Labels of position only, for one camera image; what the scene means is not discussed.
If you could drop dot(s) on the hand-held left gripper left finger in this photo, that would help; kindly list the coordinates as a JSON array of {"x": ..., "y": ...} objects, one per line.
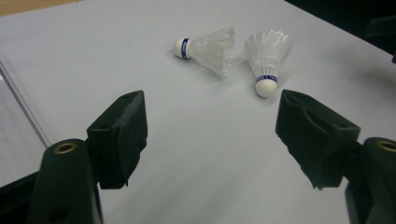
[{"x": 120, "y": 140}]

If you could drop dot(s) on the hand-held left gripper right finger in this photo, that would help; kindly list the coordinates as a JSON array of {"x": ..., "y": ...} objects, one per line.
[{"x": 314, "y": 140}]

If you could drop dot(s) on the white feather shuttlecock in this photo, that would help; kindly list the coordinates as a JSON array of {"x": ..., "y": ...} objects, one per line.
[
  {"x": 267, "y": 59},
  {"x": 211, "y": 49}
]

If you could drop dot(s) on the clear plastic tray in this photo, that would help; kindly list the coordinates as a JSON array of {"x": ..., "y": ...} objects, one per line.
[{"x": 12, "y": 124}]

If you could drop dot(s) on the white table sheet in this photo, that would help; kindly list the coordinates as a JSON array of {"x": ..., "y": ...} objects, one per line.
[{"x": 202, "y": 140}]

